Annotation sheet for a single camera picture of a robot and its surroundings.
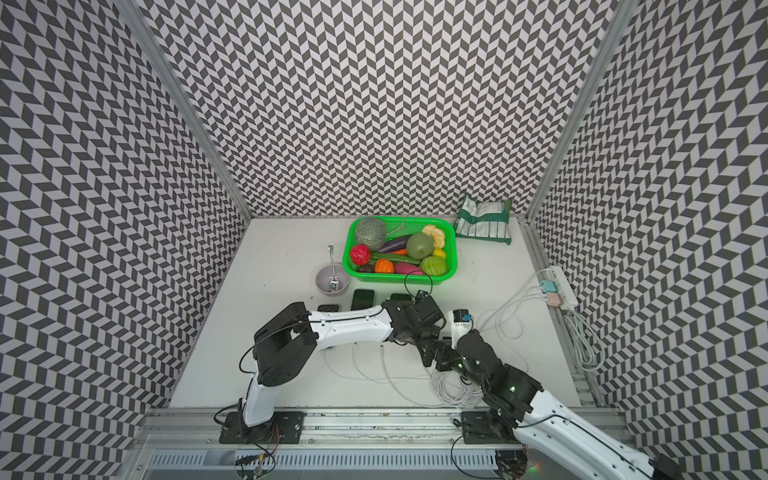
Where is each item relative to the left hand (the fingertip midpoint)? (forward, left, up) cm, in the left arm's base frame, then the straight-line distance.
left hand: (421, 339), depth 86 cm
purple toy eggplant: (+31, +8, +6) cm, 33 cm away
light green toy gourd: (+21, -5, +8) cm, 23 cm away
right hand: (-5, -2, +7) cm, 9 cm away
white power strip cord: (-1, -50, -3) cm, 50 cm away
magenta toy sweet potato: (+21, +4, +5) cm, 22 cm away
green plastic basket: (+36, +6, +9) cm, 38 cm away
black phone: (+14, +18, 0) cm, 23 cm away
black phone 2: (+16, +6, -4) cm, 17 cm away
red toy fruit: (+25, +19, +8) cm, 33 cm away
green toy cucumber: (+27, +7, +4) cm, 28 cm away
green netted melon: (+32, +16, +11) cm, 38 cm away
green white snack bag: (+42, -25, +6) cm, 50 cm away
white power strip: (+13, -47, +1) cm, 49 cm away
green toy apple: (+29, 0, +7) cm, 30 cm away
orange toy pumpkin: (+23, +11, +5) cm, 26 cm away
